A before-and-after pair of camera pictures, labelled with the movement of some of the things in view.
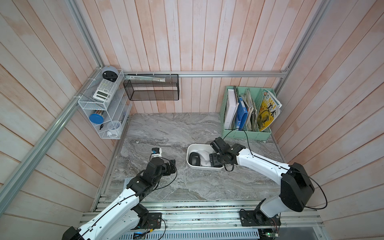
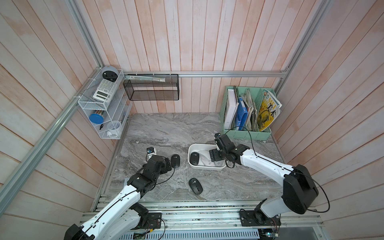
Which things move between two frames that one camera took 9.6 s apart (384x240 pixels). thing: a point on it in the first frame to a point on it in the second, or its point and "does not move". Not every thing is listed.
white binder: (231, 105) does not move
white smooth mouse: (205, 158) does not move
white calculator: (105, 90) does not move
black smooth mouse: (194, 159) to (175, 161)
